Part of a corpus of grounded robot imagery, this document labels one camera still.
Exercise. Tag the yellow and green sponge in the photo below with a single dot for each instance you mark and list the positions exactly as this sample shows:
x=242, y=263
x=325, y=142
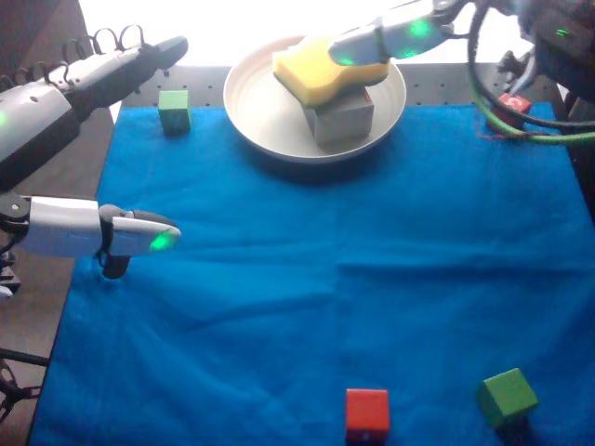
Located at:
x=316, y=74

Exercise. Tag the grey rectangular box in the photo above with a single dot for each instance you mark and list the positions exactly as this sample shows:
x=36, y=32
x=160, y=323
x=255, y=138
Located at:
x=344, y=123

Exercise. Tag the red cube with white numeral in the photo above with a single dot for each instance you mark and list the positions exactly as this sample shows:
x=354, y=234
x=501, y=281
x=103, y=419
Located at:
x=513, y=103

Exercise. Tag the green wooden cube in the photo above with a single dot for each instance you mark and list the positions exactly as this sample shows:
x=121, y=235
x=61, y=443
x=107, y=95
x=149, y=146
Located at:
x=175, y=111
x=506, y=397

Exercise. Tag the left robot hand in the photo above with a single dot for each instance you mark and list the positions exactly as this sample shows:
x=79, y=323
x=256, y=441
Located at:
x=395, y=35

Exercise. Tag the red wooden cube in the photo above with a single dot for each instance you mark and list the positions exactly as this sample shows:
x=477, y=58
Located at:
x=367, y=413

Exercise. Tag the blue table cloth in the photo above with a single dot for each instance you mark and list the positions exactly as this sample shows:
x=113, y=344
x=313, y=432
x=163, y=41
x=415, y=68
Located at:
x=302, y=302

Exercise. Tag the black metal stand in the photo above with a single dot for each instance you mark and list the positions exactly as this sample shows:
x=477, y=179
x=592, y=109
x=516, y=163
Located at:
x=21, y=358

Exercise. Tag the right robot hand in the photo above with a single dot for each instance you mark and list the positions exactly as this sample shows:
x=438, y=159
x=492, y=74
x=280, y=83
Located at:
x=32, y=121

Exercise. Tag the white round plate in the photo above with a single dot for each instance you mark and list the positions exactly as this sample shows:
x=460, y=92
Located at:
x=265, y=116

